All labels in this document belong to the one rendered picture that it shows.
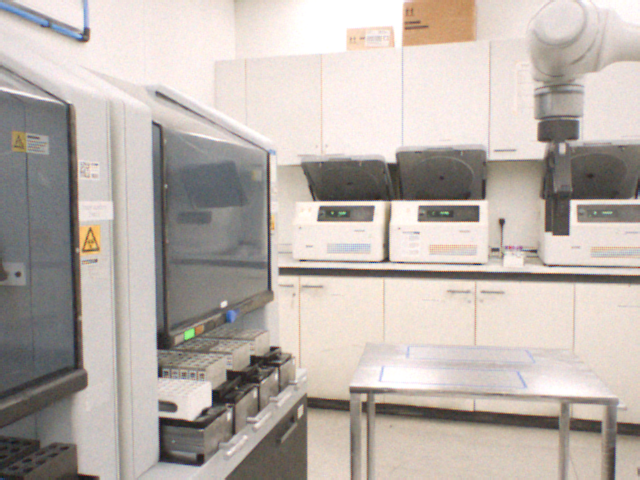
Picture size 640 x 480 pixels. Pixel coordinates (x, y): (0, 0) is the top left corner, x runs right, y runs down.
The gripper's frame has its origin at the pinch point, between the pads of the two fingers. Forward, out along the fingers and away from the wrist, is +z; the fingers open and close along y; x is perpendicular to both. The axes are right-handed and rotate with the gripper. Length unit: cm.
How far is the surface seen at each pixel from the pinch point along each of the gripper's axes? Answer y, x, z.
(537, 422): 224, -17, 117
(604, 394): 21.4, -13.1, 38.0
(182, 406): -15, 72, 36
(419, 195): 268, 53, -10
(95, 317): -37, 75, 14
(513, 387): 21.8, 6.3, 38.0
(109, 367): -34, 75, 23
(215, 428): -12, 66, 41
